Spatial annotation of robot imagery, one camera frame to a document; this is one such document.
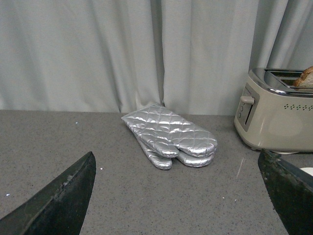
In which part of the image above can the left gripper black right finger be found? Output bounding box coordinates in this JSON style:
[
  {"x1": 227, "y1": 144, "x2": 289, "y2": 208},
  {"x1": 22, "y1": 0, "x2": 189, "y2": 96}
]
[{"x1": 258, "y1": 149, "x2": 313, "y2": 235}]

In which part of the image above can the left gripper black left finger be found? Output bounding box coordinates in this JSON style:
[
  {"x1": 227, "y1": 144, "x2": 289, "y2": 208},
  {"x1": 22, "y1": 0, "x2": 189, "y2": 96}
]
[{"x1": 0, "y1": 152, "x2": 96, "y2": 235}]

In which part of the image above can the brown bread slice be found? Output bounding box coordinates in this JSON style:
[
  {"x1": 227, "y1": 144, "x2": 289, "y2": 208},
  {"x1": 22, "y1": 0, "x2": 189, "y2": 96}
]
[{"x1": 293, "y1": 66, "x2": 313, "y2": 88}]

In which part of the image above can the beige two-slot toaster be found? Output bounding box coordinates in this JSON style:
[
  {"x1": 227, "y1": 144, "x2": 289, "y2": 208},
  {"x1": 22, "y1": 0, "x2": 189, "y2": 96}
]
[{"x1": 234, "y1": 68, "x2": 313, "y2": 153}]

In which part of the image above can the white plate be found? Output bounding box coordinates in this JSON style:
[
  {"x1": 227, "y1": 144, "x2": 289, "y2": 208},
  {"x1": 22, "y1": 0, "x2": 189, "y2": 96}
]
[{"x1": 300, "y1": 167, "x2": 313, "y2": 178}]

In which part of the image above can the lower silver quilted oven mitt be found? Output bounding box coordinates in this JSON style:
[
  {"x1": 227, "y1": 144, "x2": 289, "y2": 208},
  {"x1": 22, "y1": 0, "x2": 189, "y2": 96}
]
[{"x1": 130, "y1": 128, "x2": 216, "y2": 170}]

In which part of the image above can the silver quilted oven mitt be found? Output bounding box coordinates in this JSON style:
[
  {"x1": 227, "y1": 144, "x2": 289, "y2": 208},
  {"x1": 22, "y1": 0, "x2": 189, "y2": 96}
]
[
  {"x1": 130, "y1": 128, "x2": 216, "y2": 170},
  {"x1": 122, "y1": 104, "x2": 218, "y2": 158}
]

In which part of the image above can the upper silver quilted oven mitt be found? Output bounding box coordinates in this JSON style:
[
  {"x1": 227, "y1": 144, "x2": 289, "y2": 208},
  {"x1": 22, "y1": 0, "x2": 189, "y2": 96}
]
[{"x1": 122, "y1": 104, "x2": 218, "y2": 158}]

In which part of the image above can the light grey curtain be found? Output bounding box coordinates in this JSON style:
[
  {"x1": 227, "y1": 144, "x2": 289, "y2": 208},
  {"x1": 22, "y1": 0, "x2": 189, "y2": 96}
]
[{"x1": 0, "y1": 0, "x2": 313, "y2": 115}]

